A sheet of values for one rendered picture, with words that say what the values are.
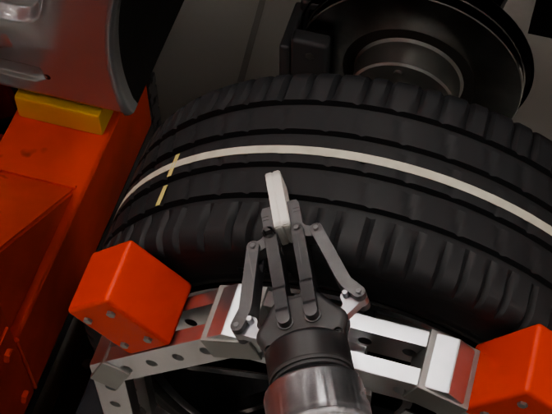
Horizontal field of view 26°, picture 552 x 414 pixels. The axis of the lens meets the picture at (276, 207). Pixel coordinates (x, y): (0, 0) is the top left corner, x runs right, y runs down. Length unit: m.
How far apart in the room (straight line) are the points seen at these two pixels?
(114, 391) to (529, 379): 0.50
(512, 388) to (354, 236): 0.20
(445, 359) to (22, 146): 0.91
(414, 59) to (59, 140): 0.57
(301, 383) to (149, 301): 0.27
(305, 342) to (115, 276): 0.25
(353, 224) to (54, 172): 0.77
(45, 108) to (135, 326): 0.71
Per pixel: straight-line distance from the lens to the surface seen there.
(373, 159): 1.20
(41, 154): 1.85
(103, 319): 1.22
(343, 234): 1.15
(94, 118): 1.83
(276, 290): 1.08
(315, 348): 1.02
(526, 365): 1.13
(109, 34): 1.66
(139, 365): 1.29
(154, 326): 1.21
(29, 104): 1.87
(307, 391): 0.99
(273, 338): 1.06
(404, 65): 1.62
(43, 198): 1.76
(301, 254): 1.10
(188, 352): 1.22
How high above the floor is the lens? 2.15
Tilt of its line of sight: 56 degrees down
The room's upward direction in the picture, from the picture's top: straight up
